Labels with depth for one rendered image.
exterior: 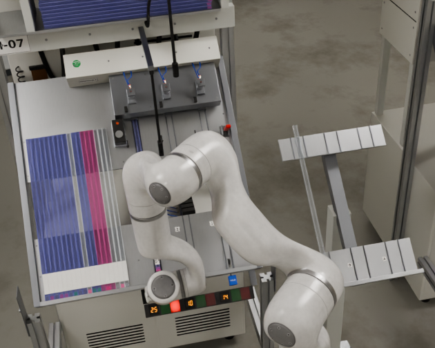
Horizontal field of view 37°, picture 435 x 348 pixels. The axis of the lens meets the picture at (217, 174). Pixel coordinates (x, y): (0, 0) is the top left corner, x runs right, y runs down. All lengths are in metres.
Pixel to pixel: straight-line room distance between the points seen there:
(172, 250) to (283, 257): 0.33
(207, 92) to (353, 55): 3.02
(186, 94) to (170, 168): 0.78
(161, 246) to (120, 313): 0.95
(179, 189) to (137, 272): 0.74
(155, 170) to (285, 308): 0.39
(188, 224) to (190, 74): 0.48
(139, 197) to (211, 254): 0.58
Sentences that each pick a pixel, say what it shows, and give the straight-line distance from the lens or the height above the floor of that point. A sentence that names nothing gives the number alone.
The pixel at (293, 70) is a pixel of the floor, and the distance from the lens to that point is 4.80.
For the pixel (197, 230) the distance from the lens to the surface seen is 2.06.
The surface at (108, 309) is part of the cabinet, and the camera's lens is 2.53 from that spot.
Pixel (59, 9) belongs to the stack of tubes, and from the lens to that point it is 2.04.
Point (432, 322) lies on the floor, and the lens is 2.96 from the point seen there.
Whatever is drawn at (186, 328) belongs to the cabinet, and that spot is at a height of 0.16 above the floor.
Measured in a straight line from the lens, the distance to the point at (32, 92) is 2.20.
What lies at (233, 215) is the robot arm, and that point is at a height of 1.26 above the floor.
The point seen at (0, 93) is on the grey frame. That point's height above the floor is 1.17.
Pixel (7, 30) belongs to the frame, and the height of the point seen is 1.39.
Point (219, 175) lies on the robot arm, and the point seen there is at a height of 1.31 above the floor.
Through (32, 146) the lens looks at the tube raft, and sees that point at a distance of 2.13.
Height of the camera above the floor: 2.13
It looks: 35 degrees down
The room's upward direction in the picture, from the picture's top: 4 degrees counter-clockwise
